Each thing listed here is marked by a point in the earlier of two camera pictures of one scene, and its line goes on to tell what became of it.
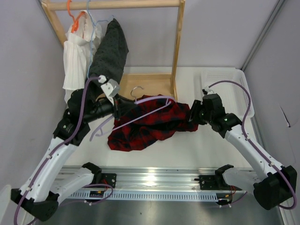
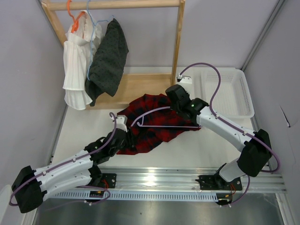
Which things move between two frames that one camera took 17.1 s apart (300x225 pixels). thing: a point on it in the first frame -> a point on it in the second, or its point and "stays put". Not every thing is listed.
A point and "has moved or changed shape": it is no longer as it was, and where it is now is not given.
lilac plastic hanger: (95, 132) -> (143, 125)
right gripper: (195, 108) -> (173, 106)
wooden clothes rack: (133, 85) stays put
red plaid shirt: (149, 118) has moved or changed shape
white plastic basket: (233, 96) stays put
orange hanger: (75, 25) stays put
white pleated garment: (78, 46) stays put
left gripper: (126, 104) -> (131, 142)
